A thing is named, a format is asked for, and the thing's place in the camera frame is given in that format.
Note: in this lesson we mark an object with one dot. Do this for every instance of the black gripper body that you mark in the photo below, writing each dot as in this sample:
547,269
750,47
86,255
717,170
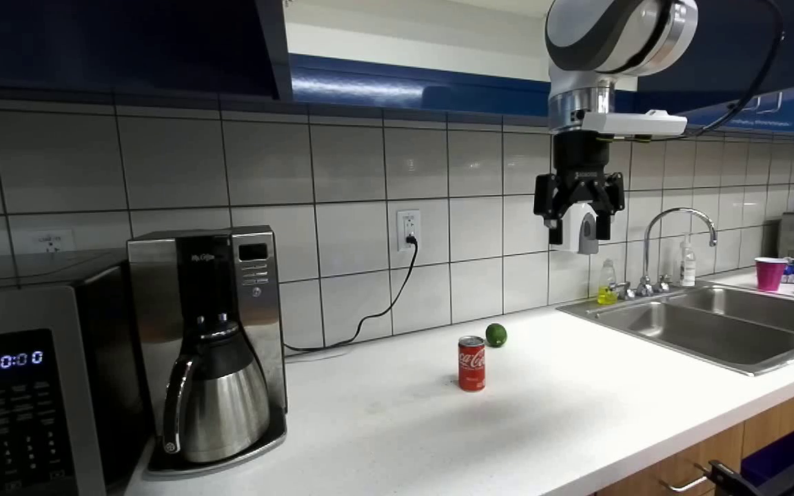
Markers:
579,178

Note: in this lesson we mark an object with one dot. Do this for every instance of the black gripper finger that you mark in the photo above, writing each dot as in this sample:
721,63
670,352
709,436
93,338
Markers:
604,225
554,231

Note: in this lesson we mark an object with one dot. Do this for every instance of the red soda can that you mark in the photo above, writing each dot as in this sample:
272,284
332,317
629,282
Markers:
472,363

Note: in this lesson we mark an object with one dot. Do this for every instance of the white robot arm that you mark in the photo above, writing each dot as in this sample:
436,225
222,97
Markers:
592,47

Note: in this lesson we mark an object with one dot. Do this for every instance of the blue upper cabinet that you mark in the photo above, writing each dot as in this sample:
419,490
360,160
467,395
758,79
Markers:
465,57

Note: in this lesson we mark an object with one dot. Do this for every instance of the white soap dispenser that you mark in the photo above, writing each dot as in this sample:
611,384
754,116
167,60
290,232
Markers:
579,231

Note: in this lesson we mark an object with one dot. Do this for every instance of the yellow dish soap bottle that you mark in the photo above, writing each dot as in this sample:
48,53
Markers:
608,293

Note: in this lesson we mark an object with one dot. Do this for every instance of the chrome faucet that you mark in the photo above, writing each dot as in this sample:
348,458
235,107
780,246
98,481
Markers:
665,246

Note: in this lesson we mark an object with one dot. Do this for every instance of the small white bottle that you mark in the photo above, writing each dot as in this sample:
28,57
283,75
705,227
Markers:
687,269

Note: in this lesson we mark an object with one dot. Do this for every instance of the green lime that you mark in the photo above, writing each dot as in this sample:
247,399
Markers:
495,334

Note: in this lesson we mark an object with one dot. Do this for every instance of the pink plastic cup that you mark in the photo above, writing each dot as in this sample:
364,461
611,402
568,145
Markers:
768,275

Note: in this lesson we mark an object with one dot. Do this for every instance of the stainless steel sink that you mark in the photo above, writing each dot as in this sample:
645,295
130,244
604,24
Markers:
734,328

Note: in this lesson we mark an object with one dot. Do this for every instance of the stainless coffee maker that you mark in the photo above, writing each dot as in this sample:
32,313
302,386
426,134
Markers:
200,280

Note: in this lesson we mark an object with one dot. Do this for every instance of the steel coffee carafe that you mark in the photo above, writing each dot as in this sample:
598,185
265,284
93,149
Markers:
217,402

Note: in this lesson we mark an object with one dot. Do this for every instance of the black microwave oven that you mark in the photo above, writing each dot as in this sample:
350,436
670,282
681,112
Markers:
73,406

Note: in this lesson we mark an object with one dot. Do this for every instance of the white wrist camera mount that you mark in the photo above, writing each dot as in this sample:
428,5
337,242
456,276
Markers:
633,125

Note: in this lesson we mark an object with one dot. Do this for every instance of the white wall outlet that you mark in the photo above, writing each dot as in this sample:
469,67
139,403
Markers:
410,225

